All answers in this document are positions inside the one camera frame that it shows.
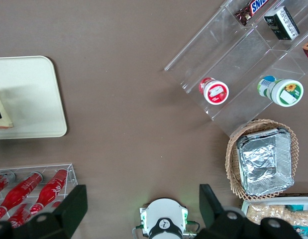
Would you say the small light wicker basket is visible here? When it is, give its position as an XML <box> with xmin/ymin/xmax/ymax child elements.
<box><xmin>226</xmin><ymin>119</ymin><xmax>300</xmax><ymax>201</ymax></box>

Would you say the red lid yogurt cup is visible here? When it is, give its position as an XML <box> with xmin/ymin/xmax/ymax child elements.
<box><xmin>199</xmin><ymin>77</ymin><xmax>230</xmax><ymax>106</ymax></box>

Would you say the black drink carton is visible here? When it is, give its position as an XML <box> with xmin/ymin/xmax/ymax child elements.
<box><xmin>264</xmin><ymin>5</ymin><xmax>301</xmax><ymax>41</ymax></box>

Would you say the cream plastic tray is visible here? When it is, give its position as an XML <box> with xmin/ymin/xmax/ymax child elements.
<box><xmin>0</xmin><ymin>55</ymin><xmax>68</xmax><ymax>140</ymax></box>

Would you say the toy sandwich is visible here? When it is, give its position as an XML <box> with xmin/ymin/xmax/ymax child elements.
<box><xmin>0</xmin><ymin>88</ymin><xmax>14</xmax><ymax>130</ymax></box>

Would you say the green sunflower yogurt cup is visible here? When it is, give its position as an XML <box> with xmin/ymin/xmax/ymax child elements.
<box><xmin>257</xmin><ymin>75</ymin><xmax>305</xmax><ymax>108</ymax></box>

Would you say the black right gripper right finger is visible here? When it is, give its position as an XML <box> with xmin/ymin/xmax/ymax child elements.
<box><xmin>196</xmin><ymin>183</ymin><xmax>304</xmax><ymax>239</ymax></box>

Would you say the snickers chocolate bar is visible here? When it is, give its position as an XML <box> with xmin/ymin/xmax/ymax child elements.
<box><xmin>234</xmin><ymin>0</ymin><xmax>270</xmax><ymax>26</ymax></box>

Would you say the clear acrylic bottle box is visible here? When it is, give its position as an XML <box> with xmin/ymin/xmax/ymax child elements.
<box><xmin>0</xmin><ymin>163</ymin><xmax>78</xmax><ymax>225</ymax></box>

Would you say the aluminium foil container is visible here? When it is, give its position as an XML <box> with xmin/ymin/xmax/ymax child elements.
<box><xmin>236</xmin><ymin>127</ymin><xmax>295</xmax><ymax>196</ymax></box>

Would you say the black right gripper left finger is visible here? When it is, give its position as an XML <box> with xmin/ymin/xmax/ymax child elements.
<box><xmin>0</xmin><ymin>184</ymin><xmax>88</xmax><ymax>239</ymax></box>

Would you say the white plastic bin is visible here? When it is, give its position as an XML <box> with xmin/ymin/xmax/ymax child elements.
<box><xmin>240</xmin><ymin>196</ymin><xmax>308</xmax><ymax>239</ymax></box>

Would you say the teal snack packet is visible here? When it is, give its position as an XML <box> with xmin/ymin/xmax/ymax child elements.
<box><xmin>286</xmin><ymin>204</ymin><xmax>305</xmax><ymax>212</ymax></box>
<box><xmin>292</xmin><ymin>224</ymin><xmax>308</xmax><ymax>236</ymax></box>

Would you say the grey cable with green plug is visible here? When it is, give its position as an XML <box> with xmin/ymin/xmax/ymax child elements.
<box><xmin>132</xmin><ymin>224</ymin><xmax>145</xmax><ymax>239</ymax></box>
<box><xmin>186</xmin><ymin>220</ymin><xmax>202</xmax><ymax>236</ymax></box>

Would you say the clear nut snack pack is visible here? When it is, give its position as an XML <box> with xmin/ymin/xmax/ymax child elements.
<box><xmin>247</xmin><ymin>203</ymin><xmax>308</xmax><ymax>229</ymax></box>

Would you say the clear acrylic tiered shelf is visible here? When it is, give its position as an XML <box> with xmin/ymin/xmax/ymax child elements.
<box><xmin>164</xmin><ymin>0</ymin><xmax>308</xmax><ymax>139</ymax></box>

